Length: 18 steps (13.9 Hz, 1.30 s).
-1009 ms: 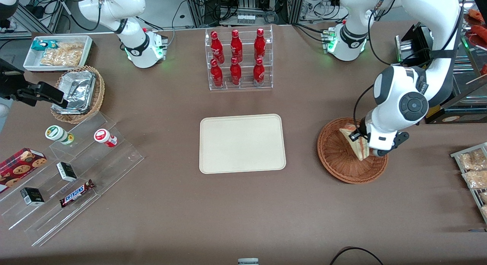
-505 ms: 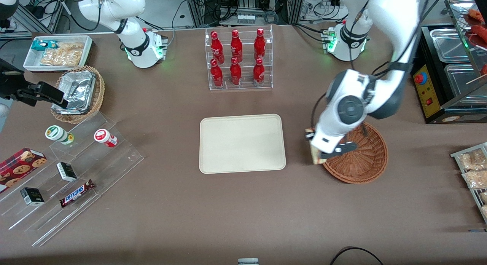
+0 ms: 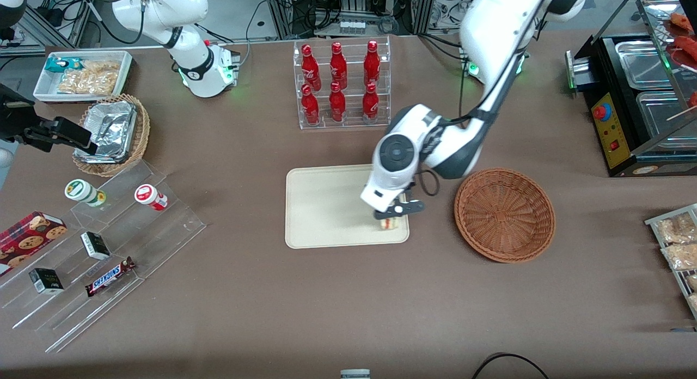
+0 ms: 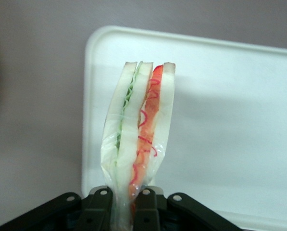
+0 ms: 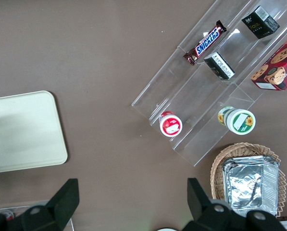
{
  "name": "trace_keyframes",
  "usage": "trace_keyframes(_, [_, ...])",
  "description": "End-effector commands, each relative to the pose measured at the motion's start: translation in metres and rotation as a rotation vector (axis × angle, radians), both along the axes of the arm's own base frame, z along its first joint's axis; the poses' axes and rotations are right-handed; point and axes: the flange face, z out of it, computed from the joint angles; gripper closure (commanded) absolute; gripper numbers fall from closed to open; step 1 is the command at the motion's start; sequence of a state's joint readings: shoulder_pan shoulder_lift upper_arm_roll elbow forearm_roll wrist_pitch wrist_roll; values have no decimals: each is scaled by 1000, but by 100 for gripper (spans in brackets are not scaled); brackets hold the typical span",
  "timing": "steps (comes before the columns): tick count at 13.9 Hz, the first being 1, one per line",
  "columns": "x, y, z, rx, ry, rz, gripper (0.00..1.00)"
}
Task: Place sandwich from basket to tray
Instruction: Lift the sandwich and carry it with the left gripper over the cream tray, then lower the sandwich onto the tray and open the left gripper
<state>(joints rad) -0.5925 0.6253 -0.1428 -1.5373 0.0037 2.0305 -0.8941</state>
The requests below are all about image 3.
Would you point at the triangular sandwich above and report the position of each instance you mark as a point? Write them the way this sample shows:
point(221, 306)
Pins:
point(394, 224)

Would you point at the white rectangular snack bin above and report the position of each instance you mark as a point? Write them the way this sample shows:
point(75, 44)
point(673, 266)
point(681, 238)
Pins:
point(43, 87)

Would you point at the red lid white cup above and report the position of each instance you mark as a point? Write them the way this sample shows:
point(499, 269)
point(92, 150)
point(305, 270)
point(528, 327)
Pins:
point(150, 196)

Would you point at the black food warmer appliance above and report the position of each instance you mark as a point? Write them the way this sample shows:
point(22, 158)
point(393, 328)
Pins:
point(612, 128)

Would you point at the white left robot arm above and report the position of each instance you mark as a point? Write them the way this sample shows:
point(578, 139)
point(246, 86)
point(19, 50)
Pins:
point(490, 30)

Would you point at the red cookie box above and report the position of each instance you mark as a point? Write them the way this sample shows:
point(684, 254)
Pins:
point(27, 237)

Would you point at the clear acrylic stepped shelf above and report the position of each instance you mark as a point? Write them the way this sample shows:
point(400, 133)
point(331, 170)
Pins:
point(141, 243)

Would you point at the light wicker basket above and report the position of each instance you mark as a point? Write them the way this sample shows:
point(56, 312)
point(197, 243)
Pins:
point(140, 134)

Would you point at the tray of wrapped pastries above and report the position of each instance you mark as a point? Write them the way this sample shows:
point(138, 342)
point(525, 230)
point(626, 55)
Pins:
point(653, 222)

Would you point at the aluminium foil containers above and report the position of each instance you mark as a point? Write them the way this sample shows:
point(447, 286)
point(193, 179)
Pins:
point(111, 128)

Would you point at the red cola bottle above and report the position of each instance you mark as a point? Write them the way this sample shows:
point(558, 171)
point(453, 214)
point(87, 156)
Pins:
point(310, 68)
point(337, 105)
point(371, 104)
point(310, 108)
point(372, 66)
point(338, 67)

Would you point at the small black box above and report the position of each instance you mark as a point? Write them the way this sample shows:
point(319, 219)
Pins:
point(46, 281)
point(96, 245)

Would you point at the snickers chocolate bar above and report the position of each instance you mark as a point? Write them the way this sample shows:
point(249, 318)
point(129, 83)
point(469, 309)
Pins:
point(109, 277)

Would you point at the brown wicker basket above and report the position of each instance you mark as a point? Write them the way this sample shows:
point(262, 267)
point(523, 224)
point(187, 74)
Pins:
point(503, 215)

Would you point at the teal snack packet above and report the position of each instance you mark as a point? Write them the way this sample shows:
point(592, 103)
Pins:
point(57, 64)

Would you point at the green lid white cup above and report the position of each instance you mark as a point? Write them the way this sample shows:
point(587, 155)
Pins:
point(81, 191)

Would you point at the steel warmer pan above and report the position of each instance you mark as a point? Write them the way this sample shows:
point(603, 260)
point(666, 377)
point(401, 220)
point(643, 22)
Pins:
point(642, 63)
point(661, 115)

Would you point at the grey box with label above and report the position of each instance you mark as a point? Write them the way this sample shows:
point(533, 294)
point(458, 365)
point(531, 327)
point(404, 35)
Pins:
point(355, 374)

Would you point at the clear bag of crackers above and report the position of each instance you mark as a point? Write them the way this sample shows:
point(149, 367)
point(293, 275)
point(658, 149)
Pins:
point(678, 229)
point(683, 256)

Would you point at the clear acrylic bottle rack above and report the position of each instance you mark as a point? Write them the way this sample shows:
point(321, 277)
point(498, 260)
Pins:
point(351, 120)

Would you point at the white power strip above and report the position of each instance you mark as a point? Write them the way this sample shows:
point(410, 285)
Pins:
point(352, 26)

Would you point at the clear bag of chips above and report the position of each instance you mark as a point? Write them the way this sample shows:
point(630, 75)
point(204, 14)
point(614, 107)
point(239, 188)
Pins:
point(92, 78)

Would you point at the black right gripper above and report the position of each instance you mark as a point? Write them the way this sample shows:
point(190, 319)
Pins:
point(23, 129)

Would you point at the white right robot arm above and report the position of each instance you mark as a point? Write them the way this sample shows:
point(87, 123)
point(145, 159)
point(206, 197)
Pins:
point(163, 14)

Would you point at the beige plastic tray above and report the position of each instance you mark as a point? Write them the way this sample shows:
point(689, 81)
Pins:
point(321, 205)

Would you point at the red sausage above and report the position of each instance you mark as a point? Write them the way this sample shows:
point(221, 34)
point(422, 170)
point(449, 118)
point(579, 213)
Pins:
point(687, 44)

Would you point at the aluminium profile frame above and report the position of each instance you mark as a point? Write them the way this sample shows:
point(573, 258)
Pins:
point(283, 11)

